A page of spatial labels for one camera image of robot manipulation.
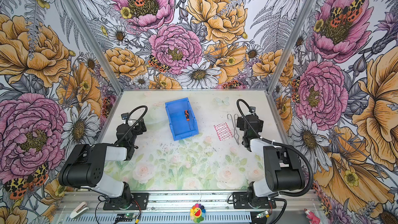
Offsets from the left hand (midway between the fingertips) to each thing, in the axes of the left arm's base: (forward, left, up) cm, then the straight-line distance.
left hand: (136, 123), depth 94 cm
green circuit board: (-44, -6, -7) cm, 46 cm away
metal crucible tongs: (-5, -60, -7) cm, 61 cm away
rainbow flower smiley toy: (-44, -37, -5) cm, 58 cm away
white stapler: (-42, +16, -5) cm, 45 cm away
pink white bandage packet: (-2, -53, -7) cm, 53 cm away
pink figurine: (-47, -87, -3) cm, 99 cm away
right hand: (0, -68, +1) cm, 68 cm away
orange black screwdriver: (+10, -29, -5) cm, 31 cm away
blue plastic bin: (+3, -25, -7) cm, 26 cm away
